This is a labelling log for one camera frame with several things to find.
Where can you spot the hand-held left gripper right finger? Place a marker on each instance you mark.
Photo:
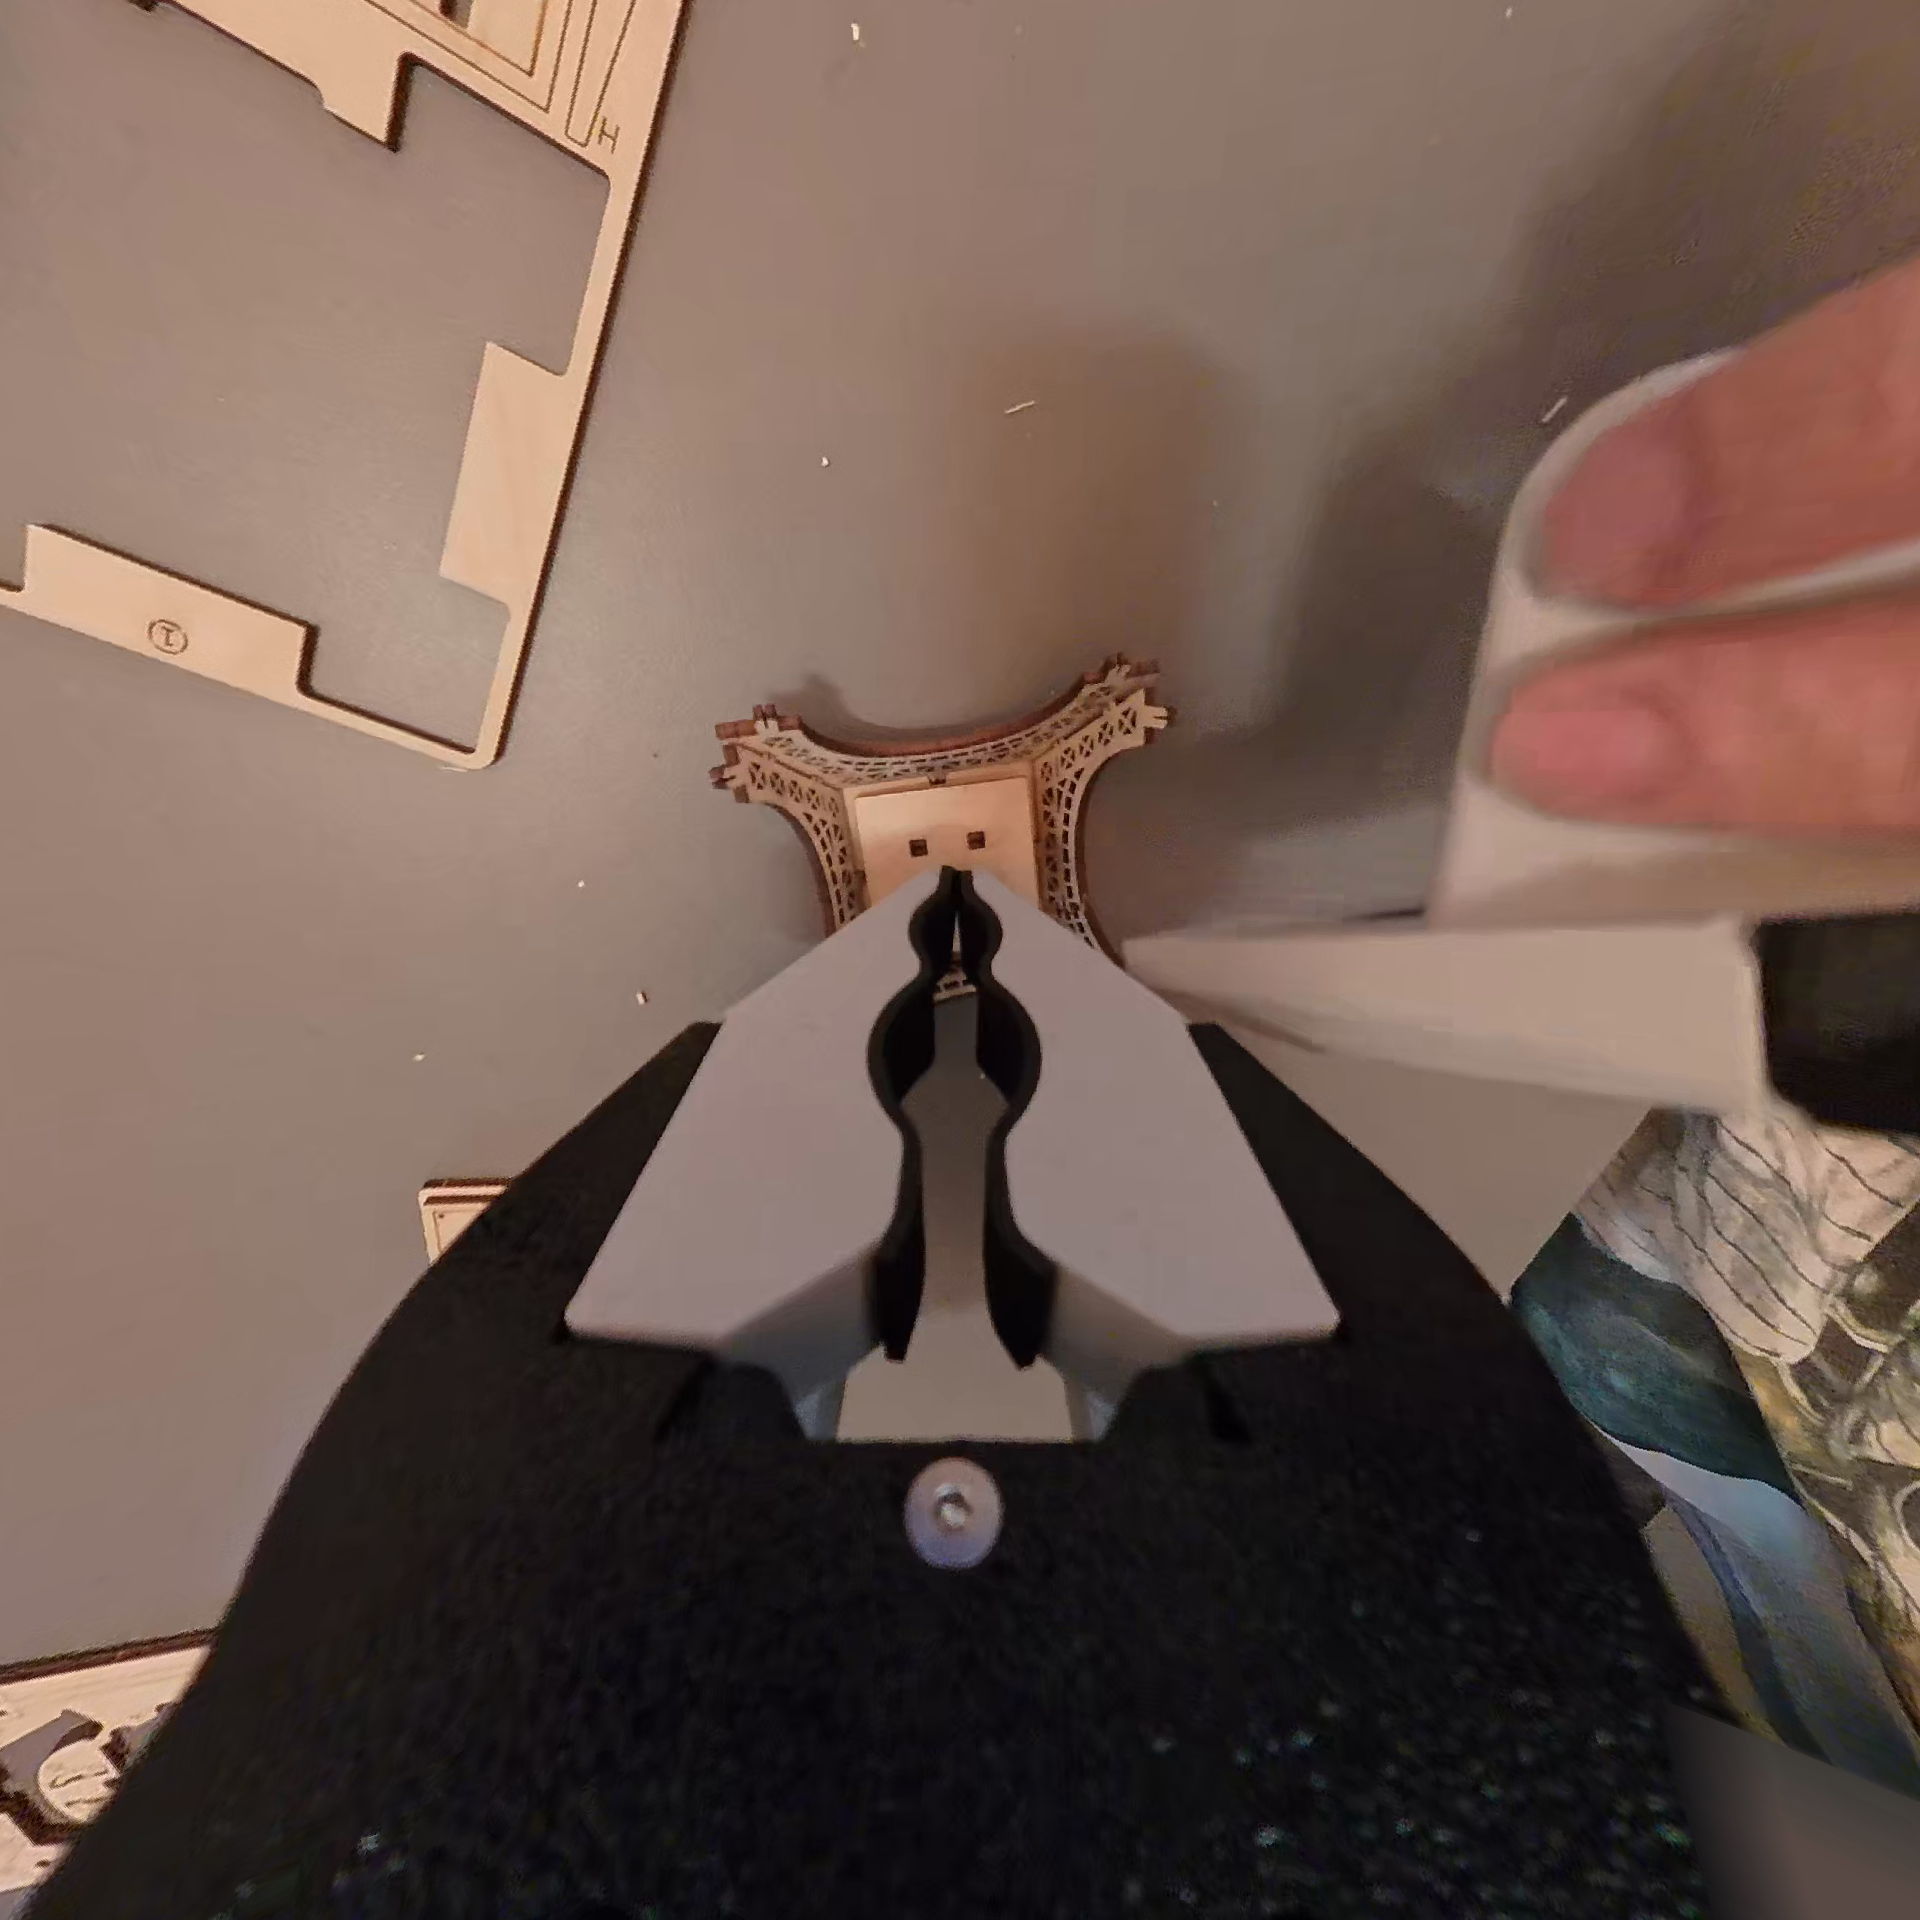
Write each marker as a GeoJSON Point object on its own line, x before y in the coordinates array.
{"type": "Point", "coordinates": [1170, 1201]}

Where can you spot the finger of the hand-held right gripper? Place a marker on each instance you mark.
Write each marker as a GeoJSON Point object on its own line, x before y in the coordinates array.
{"type": "Point", "coordinates": [1500, 1007]}

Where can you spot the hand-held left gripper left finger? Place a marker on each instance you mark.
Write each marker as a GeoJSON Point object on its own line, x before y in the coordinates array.
{"type": "Point", "coordinates": [735, 1201]}

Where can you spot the wooden lattice tower base model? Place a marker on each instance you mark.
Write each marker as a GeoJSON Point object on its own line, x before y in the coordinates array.
{"type": "Point", "coordinates": [808, 781]}

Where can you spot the grey desk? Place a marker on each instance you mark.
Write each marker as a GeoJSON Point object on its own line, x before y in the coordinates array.
{"type": "Point", "coordinates": [900, 374]}

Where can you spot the person's right hand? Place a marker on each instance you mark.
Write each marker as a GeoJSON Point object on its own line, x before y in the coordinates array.
{"type": "Point", "coordinates": [1768, 738]}

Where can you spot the wooden cross connector piece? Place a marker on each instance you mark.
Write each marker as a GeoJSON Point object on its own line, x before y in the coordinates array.
{"type": "Point", "coordinates": [449, 1223]}

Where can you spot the mostly empty wooden puzzle sheet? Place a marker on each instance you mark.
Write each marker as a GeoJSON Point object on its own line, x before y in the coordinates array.
{"type": "Point", "coordinates": [554, 451]}

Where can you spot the wooden sheet with flower cutouts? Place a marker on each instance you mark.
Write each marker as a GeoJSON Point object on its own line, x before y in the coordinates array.
{"type": "Point", "coordinates": [74, 1769]}

